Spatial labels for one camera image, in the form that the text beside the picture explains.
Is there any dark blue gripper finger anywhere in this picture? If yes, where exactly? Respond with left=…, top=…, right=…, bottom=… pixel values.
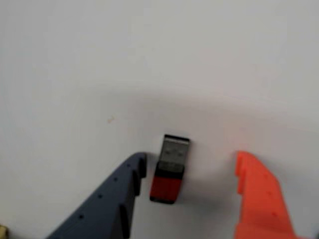
left=46, top=152, right=148, bottom=239

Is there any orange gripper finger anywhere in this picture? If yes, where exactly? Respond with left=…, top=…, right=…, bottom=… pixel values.
left=233, top=150, right=315, bottom=239

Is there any red black usb stick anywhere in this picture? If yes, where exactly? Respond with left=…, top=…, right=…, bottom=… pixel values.
left=149, top=133, right=193, bottom=206

